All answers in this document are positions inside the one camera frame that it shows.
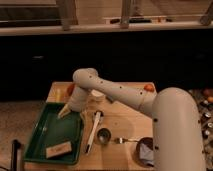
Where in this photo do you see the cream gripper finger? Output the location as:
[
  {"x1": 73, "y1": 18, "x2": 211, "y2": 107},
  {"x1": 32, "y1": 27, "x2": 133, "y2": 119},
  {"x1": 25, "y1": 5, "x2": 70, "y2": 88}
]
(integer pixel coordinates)
[
  {"x1": 58, "y1": 104, "x2": 71, "y2": 118},
  {"x1": 80, "y1": 112, "x2": 85, "y2": 122}
]

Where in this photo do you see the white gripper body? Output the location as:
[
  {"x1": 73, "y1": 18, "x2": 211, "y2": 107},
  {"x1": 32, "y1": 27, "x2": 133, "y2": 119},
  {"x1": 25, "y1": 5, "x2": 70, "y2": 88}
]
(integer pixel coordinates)
[{"x1": 68, "y1": 86, "x2": 89, "y2": 112}]

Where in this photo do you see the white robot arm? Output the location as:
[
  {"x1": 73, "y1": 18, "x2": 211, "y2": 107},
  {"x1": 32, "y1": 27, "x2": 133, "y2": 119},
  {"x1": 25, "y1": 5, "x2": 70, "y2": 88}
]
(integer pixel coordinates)
[{"x1": 58, "y1": 68, "x2": 206, "y2": 171}]

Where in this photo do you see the orange pepper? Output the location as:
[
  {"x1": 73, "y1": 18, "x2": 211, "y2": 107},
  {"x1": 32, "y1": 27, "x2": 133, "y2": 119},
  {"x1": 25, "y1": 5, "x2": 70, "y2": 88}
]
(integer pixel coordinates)
[{"x1": 66, "y1": 83, "x2": 75, "y2": 96}]

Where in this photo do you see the green plastic tray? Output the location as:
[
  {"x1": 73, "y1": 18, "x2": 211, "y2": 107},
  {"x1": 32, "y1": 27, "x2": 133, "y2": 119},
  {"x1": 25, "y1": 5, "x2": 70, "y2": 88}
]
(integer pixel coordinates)
[{"x1": 24, "y1": 103, "x2": 84, "y2": 165}]

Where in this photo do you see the yellow corn cob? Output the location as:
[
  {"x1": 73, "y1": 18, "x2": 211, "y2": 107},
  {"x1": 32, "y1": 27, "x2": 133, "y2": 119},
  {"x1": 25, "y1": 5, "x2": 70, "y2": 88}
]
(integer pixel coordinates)
[{"x1": 55, "y1": 89, "x2": 62, "y2": 102}]

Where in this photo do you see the white cup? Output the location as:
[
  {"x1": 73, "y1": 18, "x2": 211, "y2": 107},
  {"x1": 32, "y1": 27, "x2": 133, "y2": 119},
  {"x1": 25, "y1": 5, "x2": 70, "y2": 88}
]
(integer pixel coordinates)
[{"x1": 91, "y1": 90, "x2": 105, "y2": 102}]

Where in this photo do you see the small metal cup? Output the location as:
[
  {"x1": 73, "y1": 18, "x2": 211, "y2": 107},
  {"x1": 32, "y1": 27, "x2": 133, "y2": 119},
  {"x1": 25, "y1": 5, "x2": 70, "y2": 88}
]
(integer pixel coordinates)
[{"x1": 97, "y1": 128, "x2": 111, "y2": 145}]

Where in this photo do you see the wooden block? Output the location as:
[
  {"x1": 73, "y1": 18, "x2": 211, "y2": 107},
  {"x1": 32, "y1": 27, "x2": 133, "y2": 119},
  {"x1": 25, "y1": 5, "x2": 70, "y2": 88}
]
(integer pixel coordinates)
[{"x1": 46, "y1": 142, "x2": 72, "y2": 158}]

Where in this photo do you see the metal fork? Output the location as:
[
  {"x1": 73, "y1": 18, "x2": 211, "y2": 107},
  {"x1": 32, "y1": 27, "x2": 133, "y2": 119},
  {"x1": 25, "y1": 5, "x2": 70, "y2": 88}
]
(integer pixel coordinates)
[{"x1": 113, "y1": 137, "x2": 139, "y2": 144}]

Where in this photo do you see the orange fruit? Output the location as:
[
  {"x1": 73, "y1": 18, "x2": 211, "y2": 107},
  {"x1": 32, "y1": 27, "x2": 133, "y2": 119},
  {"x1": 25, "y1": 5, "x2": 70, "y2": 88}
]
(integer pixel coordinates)
[{"x1": 144, "y1": 84, "x2": 155, "y2": 92}]

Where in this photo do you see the dark brown bowl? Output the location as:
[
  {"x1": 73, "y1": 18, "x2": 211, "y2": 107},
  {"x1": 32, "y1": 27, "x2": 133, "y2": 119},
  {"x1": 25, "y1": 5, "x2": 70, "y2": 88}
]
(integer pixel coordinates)
[{"x1": 135, "y1": 137, "x2": 154, "y2": 167}]

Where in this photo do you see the wooden railing shelf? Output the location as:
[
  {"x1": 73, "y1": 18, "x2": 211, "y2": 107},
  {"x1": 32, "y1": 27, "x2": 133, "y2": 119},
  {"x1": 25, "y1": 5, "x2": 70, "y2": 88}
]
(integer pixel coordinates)
[{"x1": 0, "y1": 0, "x2": 213, "y2": 35}]

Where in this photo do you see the white handled knife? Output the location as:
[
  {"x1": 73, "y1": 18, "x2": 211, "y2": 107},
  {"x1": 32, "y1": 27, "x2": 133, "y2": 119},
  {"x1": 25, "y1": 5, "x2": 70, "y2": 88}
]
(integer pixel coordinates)
[{"x1": 85, "y1": 111, "x2": 103, "y2": 154}]

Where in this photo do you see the black stand post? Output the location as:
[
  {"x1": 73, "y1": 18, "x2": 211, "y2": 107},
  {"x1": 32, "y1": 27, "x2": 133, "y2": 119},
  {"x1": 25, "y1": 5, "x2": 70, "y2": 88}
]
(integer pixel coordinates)
[{"x1": 11, "y1": 139, "x2": 21, "y2": 171}]

